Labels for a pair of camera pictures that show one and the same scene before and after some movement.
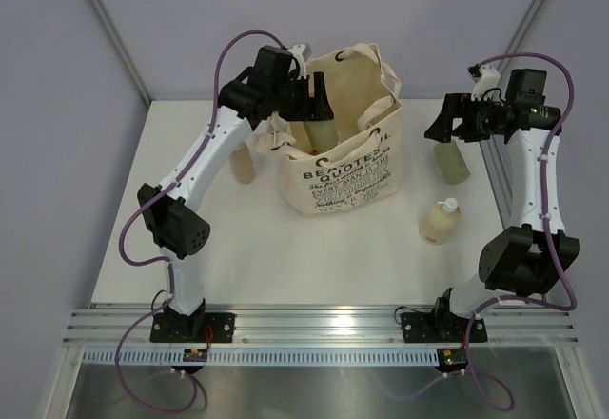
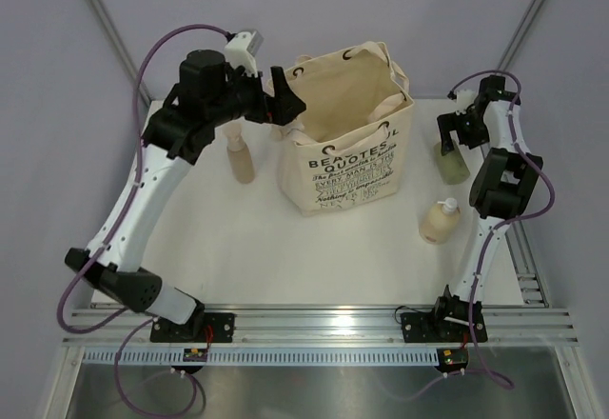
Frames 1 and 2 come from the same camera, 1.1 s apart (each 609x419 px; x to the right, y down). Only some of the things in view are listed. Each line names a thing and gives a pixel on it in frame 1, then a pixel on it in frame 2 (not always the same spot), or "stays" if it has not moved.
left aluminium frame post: x=105 y=17 stays
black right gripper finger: x=442 y=129 → x=446 y=142
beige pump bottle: x=243 y=165 stays
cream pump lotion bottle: x=441 y=222 stays
